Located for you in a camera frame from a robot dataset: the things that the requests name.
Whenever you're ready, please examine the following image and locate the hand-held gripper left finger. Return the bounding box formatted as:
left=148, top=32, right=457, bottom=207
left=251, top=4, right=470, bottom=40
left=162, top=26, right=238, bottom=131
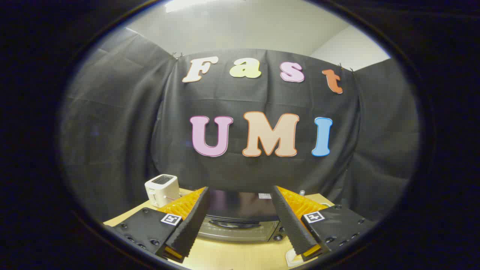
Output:
left=106, top=186, right=210, bottom=263

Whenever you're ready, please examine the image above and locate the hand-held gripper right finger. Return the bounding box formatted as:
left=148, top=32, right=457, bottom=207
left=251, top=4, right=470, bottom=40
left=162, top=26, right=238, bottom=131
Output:
left=271, top=185, right=376, bottom=262

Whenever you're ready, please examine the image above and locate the black toaster oven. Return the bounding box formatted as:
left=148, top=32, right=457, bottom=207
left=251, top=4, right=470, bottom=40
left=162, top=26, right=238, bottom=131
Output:
left=197, top=189, right=286, bottom=243

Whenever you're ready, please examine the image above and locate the white pop-up toaster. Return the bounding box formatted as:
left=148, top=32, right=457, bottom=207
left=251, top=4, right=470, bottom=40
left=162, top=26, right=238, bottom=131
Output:
left=144, top=174, right=181, bottom=208

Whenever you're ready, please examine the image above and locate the black backdrop cloth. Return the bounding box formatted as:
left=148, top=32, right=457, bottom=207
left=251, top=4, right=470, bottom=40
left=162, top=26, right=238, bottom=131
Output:
left=60, top=28, right=420, bottom=225

